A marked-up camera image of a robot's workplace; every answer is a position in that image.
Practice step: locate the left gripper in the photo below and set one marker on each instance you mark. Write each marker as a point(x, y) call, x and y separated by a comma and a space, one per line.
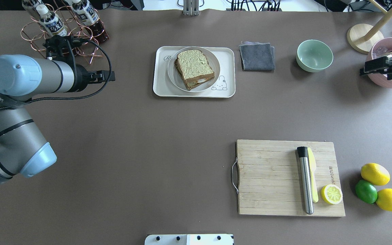
point(82, 79)

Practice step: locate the white round plate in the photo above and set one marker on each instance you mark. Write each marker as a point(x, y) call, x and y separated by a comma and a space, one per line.
point(178, 82)

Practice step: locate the bread slice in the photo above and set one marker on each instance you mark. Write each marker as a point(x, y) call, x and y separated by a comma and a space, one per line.
point(192, 83)
point(193, 64)

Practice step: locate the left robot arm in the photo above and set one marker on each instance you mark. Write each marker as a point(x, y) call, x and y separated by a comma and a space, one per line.
point(23, 148)

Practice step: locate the cream rabbit tray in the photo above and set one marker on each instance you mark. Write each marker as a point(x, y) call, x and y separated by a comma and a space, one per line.
point(224, 87)

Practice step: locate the pink bowl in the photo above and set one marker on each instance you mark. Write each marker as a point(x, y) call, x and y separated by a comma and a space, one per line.
point(380, 47)

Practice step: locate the wooden cup tree stand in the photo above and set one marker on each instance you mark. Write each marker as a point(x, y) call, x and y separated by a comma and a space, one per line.
point(362, 37)

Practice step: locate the green bowl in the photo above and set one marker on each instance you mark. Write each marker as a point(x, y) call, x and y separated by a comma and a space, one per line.
point(314, 56)

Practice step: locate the dark drink bottle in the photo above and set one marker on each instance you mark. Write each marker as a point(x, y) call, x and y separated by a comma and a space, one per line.
point(89, 18)
point(51, 22)
point(31, 7)

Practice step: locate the bread slice on plate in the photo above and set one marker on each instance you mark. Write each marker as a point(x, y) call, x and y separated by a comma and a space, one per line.
point(192, 83)

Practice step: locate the fried egg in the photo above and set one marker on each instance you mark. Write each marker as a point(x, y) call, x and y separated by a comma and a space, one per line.
point(200, 81)

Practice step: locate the yellow lemon upper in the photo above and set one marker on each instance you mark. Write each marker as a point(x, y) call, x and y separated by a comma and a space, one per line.
point(375, 174)

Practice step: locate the yellow lemon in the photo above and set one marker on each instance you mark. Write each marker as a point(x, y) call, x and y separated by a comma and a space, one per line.
point(375, 174)
point(384, 199)

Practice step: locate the steel cylinder muddler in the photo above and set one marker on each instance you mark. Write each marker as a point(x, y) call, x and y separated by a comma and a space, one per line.
point(303, 159)

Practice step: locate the grey folded cloth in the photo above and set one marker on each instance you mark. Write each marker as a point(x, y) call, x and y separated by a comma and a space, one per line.
point(256, 56)

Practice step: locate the green lime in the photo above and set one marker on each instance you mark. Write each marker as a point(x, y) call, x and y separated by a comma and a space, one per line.
point(366, 191)

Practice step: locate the half lemon slice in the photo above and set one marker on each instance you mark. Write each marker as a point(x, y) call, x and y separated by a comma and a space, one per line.
point(332, 194)

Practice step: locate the yellow lemon lower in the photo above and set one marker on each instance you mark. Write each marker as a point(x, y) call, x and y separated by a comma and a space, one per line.
point(384, 199)

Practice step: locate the wooden cutting board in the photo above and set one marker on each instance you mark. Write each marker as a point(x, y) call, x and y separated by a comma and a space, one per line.
point(269, 175)

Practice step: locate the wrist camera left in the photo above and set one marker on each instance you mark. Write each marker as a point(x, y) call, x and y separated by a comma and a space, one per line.
point(61, 48)

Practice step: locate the copper wire bottle rack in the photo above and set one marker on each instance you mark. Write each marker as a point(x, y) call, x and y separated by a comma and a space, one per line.
point(75, 28)

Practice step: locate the aluminium frame post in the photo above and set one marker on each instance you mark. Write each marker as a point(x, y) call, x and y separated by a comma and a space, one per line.
point(191, 7)

